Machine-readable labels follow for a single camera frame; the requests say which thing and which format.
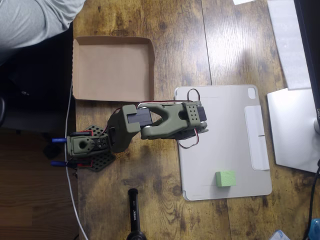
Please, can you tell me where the person in grey shirt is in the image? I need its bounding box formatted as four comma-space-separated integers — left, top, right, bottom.
0, 0, 86, 67

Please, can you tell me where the blue handled table clamp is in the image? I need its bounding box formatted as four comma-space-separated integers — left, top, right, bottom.
50, 159, 93, 170
51, 131, 93, 144

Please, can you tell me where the green foam cube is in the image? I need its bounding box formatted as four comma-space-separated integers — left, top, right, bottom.
215, 170, 237, 188

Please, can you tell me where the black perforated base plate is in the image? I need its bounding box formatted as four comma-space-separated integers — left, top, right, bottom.
74, 124, 117, 173

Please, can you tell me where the white foam sheet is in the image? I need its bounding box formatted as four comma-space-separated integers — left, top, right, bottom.
266, 0, 312, 91

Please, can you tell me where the white cable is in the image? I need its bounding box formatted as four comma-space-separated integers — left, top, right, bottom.
64, 82, 89, 240

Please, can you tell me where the black monitor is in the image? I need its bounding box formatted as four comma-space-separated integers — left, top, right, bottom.
293, 0, 320, 121

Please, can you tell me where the brown cardboard tray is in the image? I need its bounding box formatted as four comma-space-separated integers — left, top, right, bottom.
71, 35, 156, 103

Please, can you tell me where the black camera stand pole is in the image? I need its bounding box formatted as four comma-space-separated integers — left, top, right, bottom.
126, 188, 148, 240

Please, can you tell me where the black office chair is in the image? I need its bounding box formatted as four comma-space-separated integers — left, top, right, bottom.
0, 23, 76, 161

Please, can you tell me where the white and blue packet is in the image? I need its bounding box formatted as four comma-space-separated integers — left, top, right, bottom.
270, 229, 291, 240

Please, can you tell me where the blue round object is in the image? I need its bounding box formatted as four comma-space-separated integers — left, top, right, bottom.
309, 217, 320, 240

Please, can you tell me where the black cable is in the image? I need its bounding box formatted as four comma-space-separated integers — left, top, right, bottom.
303, 158, 320, 240

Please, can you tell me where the silver monitor stand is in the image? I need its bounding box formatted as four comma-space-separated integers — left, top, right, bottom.
266, 87, 320, 174

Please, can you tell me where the tablet in grey folio case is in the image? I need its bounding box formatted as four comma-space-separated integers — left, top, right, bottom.
174, 84, 273, 202

